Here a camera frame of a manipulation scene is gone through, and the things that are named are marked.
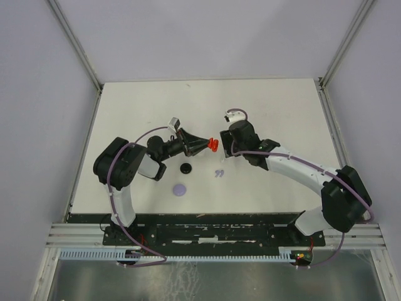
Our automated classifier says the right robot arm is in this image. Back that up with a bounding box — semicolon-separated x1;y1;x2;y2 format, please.
220;117;373;245

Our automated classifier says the aluminium frame rail front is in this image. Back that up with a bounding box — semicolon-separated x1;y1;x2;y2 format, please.
46;223;387;250

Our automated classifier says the purple earbud charging case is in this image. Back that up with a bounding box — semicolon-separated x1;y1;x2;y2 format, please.
172;184;187;197

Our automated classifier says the right circuit board with leds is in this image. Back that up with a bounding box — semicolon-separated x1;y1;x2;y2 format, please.
294;251;313;265

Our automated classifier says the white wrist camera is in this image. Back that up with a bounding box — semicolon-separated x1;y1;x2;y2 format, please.
167;117;180;132
224;110;247;124

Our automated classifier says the left aluminium frame post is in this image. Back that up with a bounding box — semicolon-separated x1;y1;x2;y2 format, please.
46;0;103;91

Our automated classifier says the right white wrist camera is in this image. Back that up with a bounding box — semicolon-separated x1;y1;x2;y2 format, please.
224;110;247;124

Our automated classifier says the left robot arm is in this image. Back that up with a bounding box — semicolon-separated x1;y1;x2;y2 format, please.
93;128;219;245

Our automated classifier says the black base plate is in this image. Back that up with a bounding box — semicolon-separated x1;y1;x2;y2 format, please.
67;213;325;257

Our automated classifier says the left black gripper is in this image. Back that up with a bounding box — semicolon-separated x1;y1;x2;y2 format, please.
159;127;211;161

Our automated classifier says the aluminium frame post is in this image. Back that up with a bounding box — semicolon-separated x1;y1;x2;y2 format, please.
46;0;103;91
319;0;377;90

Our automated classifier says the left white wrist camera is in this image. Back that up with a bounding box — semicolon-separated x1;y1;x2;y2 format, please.
167;117;180;132

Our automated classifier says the white slotted cable duct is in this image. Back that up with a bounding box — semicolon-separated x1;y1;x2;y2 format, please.
58;248;297;261

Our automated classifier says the right aluminium frame post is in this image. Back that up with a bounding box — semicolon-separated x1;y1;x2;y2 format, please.
319;0;377;90

